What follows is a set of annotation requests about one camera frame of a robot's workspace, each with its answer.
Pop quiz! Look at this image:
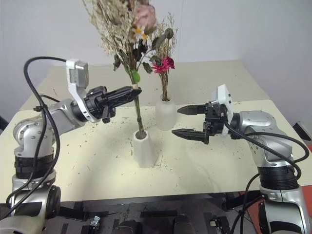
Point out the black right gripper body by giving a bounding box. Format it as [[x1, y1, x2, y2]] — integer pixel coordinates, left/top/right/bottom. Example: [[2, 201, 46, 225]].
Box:
[[202, 102, 227, 145]]

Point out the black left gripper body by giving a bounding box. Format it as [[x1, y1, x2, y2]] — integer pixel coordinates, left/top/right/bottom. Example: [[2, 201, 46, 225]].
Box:
[[85, 86, 117, 124]]

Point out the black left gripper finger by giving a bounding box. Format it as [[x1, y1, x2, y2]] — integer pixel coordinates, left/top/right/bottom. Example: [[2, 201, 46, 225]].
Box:
[[108, 93, 141, 108], [106, 85, 143, 101]]

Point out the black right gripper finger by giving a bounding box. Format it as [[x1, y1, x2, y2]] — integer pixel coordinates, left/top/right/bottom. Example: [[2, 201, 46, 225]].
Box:
[[176, 104, 208, 117], [171, 128, 210, 145]]

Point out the large dried flower bouquet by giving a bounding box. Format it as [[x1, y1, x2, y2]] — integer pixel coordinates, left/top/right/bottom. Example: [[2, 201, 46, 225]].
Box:
[[81, 0, 175, 137]]

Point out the small bouquet with magenta flower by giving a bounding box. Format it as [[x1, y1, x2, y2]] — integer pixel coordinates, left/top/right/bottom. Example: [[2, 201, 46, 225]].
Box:
[[151, 11, 179, 102]]

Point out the round white vase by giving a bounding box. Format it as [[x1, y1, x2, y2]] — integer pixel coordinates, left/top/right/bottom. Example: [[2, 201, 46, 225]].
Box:
[[155, 93, 177, 131]]

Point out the angular white vase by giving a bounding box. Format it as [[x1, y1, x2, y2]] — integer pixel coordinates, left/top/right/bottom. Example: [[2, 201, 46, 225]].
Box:
[[132, 130, 157, 169]]

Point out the red object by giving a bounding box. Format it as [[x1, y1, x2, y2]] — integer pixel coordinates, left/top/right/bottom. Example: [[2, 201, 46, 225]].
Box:
[[243, 191, 268, 234]]

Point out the dark rounded shape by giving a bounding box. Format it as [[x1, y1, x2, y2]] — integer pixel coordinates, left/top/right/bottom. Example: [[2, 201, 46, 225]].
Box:
[[114, 219, 143, 234]]

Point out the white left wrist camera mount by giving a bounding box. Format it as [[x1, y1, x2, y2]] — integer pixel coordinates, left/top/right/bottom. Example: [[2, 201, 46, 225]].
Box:
[[65, 58, 101, 123]]

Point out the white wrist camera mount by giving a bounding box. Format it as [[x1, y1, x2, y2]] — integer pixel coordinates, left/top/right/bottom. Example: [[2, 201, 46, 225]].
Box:
[[65, 58, 101, 123], [210, 84, 234, 136]]

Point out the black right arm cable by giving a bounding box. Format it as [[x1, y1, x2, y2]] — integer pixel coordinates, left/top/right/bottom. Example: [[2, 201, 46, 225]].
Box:
[[223, 121, 311, 234]]

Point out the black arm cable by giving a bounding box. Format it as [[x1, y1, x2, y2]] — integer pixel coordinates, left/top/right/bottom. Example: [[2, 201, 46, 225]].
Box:
[[223, 121, 311, 234], [5, 56, 68, 218]]

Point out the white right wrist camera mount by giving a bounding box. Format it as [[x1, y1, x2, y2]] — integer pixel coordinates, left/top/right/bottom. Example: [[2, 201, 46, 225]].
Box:
[[210, 84, 234, 136]]

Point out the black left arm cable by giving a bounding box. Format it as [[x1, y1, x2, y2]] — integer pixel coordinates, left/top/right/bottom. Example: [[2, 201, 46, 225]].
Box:
[[5, 56, 68, 218]]

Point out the black table frame bar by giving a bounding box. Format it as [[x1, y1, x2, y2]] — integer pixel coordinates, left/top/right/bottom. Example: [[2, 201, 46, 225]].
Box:
[[59, 191, 247, 204]]

